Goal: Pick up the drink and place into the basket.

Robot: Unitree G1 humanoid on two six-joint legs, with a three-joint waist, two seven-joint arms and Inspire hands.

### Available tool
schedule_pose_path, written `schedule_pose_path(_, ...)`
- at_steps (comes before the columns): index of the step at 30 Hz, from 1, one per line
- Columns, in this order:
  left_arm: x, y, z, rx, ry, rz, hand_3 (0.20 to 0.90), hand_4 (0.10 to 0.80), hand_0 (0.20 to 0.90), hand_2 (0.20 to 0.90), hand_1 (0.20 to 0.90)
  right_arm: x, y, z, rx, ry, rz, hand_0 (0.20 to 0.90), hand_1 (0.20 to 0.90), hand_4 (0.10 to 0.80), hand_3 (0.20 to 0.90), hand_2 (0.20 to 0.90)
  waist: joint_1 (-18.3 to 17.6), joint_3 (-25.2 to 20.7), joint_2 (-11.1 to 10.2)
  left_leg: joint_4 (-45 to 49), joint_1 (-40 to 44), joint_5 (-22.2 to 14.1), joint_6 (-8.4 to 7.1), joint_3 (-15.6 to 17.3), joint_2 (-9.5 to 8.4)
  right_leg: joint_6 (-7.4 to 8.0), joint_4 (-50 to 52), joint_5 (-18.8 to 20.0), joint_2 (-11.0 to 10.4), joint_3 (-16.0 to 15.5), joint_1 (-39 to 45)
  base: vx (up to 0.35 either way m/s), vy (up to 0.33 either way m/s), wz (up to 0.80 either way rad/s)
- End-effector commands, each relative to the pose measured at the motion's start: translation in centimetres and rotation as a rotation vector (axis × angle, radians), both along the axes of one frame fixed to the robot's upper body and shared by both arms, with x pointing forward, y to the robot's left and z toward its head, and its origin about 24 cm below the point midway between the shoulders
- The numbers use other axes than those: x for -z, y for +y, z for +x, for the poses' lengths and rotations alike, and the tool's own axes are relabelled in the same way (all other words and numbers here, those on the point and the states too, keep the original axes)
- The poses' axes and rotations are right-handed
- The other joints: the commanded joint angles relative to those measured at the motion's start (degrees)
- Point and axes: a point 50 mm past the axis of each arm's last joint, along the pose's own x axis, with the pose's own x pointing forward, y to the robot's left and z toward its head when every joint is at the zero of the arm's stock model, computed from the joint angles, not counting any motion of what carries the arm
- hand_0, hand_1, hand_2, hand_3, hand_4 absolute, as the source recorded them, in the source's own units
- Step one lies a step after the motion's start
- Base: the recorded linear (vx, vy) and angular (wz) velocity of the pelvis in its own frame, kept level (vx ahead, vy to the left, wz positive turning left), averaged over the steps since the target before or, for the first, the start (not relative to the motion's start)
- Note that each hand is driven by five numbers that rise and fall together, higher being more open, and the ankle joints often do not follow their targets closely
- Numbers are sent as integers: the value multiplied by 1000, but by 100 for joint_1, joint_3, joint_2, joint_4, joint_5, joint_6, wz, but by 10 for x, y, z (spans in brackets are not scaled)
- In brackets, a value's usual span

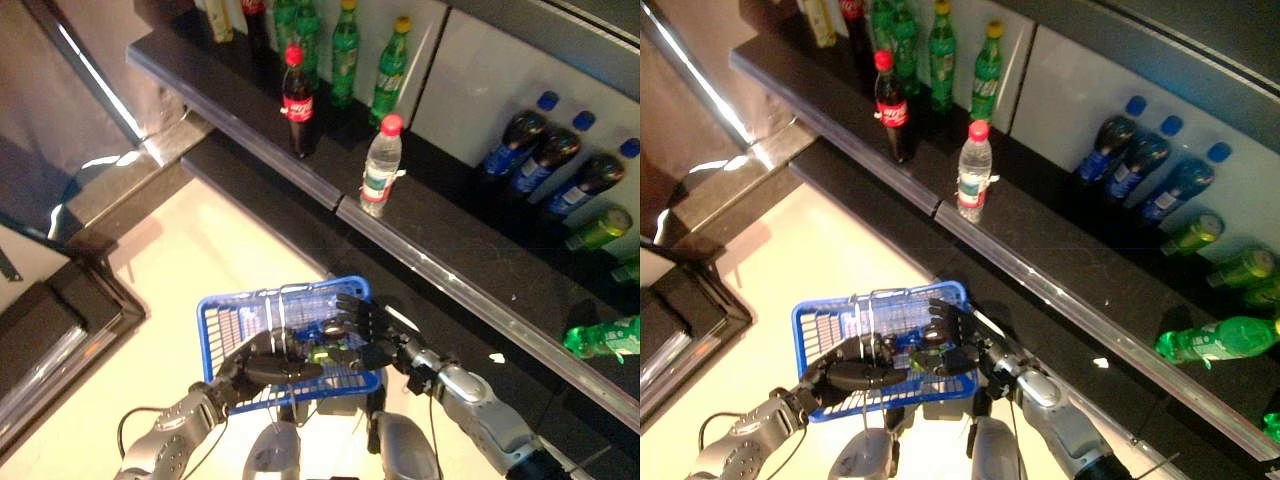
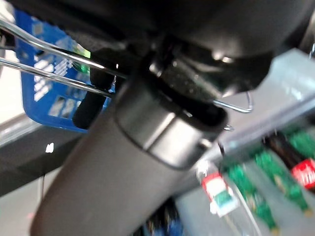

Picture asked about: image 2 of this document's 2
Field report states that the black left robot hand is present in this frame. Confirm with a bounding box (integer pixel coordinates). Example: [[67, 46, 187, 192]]
[[4, 0, 315, 236]]

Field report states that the blue plastic shopping basket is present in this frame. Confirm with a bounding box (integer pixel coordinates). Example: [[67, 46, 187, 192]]
[[0, 9, 254, 133]]

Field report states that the black shelf base board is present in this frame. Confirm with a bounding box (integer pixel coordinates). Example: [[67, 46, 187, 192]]
[[0, 115, 84, 197]]

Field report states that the clear water bottle red cap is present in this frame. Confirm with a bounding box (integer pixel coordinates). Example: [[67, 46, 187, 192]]
[[196, 159, 261, 236]]

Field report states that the Coca-Cola bottle red cap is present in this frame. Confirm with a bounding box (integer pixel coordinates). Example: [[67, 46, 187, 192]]
[[264, 134, 315, 196]]

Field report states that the black shelf board clear rail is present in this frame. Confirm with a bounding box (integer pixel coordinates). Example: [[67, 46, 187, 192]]
[[216, 48, 315, 153]]

